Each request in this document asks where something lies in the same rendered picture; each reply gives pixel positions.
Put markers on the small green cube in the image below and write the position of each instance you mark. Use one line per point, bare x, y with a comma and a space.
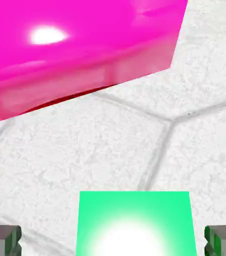
134, 222

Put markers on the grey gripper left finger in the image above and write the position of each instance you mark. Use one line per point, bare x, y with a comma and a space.
1, 241

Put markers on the large pink box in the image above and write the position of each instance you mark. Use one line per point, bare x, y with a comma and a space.
81, 46

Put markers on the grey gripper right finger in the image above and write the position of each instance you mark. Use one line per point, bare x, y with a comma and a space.
224, 241

